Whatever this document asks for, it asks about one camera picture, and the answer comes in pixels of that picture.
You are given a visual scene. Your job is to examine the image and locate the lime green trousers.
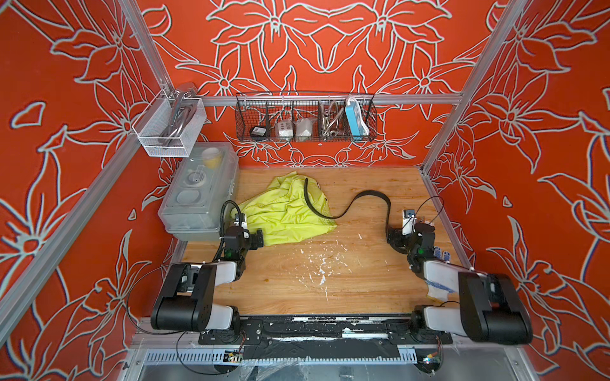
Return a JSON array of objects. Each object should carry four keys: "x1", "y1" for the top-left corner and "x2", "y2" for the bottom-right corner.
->
[{"x1": 239, "y1": 171, "x2": 337, "y2": 247}]

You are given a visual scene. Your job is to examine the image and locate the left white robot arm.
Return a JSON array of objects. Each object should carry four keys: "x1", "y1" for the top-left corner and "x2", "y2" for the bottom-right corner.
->
[{"x1": 150, "y1": 200, "x2": 264, "y2": 333}]

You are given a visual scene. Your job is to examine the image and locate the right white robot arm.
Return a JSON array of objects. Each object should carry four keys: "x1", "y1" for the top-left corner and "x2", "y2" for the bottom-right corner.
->
[{"x1": 385, "y1": 222, "x2": 533, "y2": 345}]

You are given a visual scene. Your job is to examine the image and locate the translucent plastic storage box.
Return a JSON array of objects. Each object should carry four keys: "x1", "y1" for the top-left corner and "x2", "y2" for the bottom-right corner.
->
[{"x1": 158, "y1": 142, "x2": 239, "y2": 241}]

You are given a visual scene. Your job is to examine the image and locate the yellow tape roll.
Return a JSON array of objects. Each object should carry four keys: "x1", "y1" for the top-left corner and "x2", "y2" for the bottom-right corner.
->
[{"x1": 201, "y1": 147, "x2": 223, "y2": 169}]

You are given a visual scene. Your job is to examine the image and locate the white charger block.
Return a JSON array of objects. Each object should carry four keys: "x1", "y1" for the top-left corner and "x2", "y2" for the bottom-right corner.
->
[{"x1": 275, "y1": 119, "x2": 294, "y2": 139}]

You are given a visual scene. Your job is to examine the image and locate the white plastic adapter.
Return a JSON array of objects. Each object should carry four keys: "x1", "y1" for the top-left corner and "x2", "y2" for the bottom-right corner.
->
[{"x1": 295, "y1": 117, "x2": 315, "y2": 141}]

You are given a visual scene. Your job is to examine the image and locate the metal tool in bin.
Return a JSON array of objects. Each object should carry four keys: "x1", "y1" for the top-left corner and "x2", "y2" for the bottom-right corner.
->
[{"x1": 159, "y1": 83, "x2": 197, "y2": 147}]

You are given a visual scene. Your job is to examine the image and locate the metal tongs in basket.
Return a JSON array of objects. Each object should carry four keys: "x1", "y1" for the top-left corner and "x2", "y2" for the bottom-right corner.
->
[{"x1": 320, "y1": 101, "x2": 344, "y2": 140}]

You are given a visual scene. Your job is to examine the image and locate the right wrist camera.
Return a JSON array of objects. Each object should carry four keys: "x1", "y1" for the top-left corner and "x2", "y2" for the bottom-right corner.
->
[{"x1": 401, "y1": 210, "x2": 417, "y2": 236}]

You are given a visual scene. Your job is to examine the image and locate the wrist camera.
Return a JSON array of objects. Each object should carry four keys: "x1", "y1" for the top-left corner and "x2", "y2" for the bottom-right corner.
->
[
  {"x1": 234, "y1": 213, "x2": 248, "y2": 230},
  {"x1": 401, "y1": 210, "x2": 417, "y2": 236}
]

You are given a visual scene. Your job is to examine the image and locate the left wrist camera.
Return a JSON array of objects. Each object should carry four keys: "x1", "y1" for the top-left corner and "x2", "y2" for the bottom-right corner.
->
[{"x1": 234, "y1": 213, "x2": 248, "y2": 230}]

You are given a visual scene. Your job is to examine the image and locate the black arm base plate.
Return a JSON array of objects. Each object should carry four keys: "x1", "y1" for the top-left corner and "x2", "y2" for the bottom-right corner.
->
[{"x1": 198, "y1": 314, "x2": 453, "y2": 345}]

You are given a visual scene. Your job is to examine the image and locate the black wire wall basket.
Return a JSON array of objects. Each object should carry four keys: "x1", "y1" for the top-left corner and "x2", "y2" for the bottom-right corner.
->
[{"x1": 234, "y1": 90, "x2": 377, "y2": 143}]

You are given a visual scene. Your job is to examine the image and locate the clear plastic wall bin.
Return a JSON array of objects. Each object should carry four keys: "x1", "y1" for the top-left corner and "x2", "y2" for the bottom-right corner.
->
[{"x1": 132, "y1": 97, "x2": 207, "y2": 158}]

